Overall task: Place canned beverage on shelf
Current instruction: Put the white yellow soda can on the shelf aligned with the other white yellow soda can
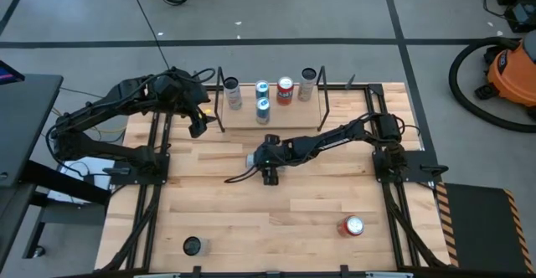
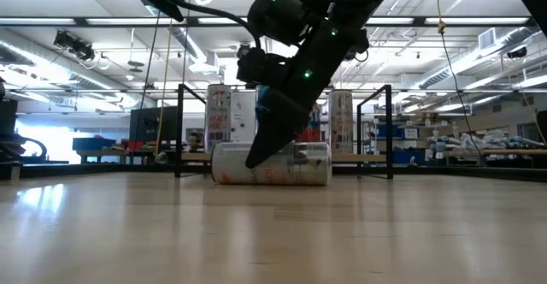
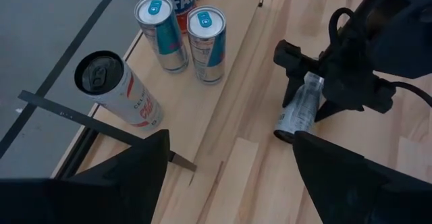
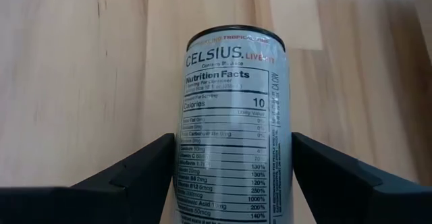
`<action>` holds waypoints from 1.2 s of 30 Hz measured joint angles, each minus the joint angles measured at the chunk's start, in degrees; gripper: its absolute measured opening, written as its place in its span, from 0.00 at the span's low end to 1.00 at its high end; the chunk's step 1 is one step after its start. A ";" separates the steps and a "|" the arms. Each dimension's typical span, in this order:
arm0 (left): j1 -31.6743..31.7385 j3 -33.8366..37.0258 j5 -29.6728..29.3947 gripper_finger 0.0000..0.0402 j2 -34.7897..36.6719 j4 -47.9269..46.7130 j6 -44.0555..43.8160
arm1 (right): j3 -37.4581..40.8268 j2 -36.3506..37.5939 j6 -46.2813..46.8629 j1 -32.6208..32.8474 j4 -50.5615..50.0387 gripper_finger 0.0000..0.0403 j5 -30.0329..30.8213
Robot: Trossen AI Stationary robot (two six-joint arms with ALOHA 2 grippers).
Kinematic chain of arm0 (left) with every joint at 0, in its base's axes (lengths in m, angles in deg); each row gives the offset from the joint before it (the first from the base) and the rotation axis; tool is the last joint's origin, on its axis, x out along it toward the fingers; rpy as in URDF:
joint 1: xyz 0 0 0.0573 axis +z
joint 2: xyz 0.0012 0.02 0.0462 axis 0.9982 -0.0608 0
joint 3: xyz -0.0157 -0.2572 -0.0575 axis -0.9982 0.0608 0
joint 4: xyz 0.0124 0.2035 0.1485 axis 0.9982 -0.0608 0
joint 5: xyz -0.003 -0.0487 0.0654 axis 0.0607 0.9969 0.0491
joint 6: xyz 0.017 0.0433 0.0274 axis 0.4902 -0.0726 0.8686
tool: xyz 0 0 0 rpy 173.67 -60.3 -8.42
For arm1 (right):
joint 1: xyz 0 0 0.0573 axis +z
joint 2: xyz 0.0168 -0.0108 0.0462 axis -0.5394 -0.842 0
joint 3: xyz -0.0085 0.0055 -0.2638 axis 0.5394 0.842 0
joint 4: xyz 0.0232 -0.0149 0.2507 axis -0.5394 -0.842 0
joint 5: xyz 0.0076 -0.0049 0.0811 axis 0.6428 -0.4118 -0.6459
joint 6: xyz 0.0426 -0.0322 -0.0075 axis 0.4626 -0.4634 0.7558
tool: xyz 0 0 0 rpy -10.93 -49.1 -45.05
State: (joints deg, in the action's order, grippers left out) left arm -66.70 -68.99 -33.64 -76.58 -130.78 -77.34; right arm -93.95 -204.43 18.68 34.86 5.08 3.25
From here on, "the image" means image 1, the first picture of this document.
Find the black desk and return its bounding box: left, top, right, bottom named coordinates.
left=0, top=73, right=112, bottom=266

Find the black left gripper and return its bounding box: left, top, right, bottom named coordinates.
left=152, top=66, right=219, bottom=139

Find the blue lit screen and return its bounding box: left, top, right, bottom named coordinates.
left=0, top=59, right=26, bottom=85

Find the wooden shelf with black frame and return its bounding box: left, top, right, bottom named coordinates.
left=213, top=65, right=331, bottom=134

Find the blue silver energy drink can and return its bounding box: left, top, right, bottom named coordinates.
left=255, top=96, right=271, bottom=126
left=255, top=80, right=271, bottom=100

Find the black equipment box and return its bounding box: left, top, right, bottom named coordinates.
left=503, top=0, right=536, bottom=34

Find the tall white black-top can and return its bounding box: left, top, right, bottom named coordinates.
left=297, top=67, right=318, bottom=102
left=222, top=75, right=244, bottom=111
left=182, top=235, right=210, bottom=257
left=245, top=152, right=289, bottom=175

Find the red soda can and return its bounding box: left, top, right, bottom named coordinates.
left=336, top=214, right=365, bottom=238
left=276, top=75, right=295, bottom=106

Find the orange shop vacuum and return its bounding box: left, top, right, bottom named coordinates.
left=475, top=30, right=536, bottom=120
left=447, top=36, right=536, bottom=135

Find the black hazard-striped floor mat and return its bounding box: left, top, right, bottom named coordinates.
left=435, top=182, right=536, bottom=275

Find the black aluminium table frame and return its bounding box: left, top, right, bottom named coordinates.
left=100, top=71, right=451, bottom=278

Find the thin black floor cable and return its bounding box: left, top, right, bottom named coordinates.
left=126, top=0, right=173, bottom=70

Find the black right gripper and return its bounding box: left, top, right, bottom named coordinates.
left=250, top=134, right=296, bottom=187

